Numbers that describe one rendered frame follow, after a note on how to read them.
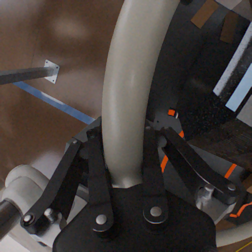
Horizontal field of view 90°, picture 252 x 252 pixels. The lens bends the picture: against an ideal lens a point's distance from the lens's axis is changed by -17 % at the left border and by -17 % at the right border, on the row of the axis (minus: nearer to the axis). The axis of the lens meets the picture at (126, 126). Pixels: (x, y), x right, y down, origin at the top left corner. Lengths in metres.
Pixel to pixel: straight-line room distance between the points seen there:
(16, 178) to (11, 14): 2.00
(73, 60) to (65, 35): 0.26
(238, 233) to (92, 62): 1.47
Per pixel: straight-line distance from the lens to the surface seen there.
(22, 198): 0.63
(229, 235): 0.34
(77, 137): 0.82
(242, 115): 0.55
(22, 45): 2.10
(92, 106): 1.55
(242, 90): 0.55
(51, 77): 1.76
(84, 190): 0.75
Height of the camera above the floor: 1.33
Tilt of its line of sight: 64 degrees down
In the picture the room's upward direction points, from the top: 146 degrees counter-clockwise
